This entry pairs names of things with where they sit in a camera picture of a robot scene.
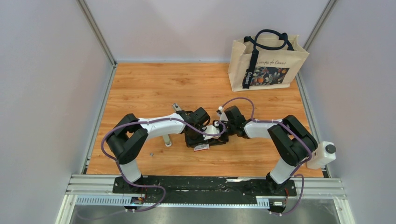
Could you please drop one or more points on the beige tote bag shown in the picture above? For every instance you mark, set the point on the beige tote bag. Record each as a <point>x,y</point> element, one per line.
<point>268,60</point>

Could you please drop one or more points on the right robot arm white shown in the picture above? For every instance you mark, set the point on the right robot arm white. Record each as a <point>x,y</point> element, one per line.
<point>293,141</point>

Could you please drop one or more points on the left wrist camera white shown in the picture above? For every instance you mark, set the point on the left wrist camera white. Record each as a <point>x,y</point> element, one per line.
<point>213,131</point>

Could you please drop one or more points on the slotted aluminium rail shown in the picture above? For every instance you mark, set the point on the slotted aluminium rail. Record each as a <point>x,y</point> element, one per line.
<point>98,190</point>

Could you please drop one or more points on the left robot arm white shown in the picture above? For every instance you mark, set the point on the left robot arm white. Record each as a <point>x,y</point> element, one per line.
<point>127,138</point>

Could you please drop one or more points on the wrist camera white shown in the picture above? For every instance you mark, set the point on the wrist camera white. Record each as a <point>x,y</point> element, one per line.
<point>213,131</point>
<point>222,116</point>

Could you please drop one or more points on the white and black stapler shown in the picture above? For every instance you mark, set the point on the white and black stapler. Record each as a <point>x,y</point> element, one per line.
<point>176,107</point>

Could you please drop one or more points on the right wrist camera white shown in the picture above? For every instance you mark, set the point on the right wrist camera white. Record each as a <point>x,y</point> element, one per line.
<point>222,116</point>

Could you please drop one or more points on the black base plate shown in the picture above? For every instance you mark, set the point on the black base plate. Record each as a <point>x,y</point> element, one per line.
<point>201,190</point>

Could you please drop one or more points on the red white staple box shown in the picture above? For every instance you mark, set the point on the red white staple box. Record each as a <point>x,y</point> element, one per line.
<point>201,147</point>

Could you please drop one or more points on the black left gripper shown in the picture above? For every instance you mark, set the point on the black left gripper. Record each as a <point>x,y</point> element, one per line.
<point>191,144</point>

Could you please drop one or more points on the white bottle black cap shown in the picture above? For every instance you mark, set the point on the white bottle black cap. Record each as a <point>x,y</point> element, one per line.
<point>324,154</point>

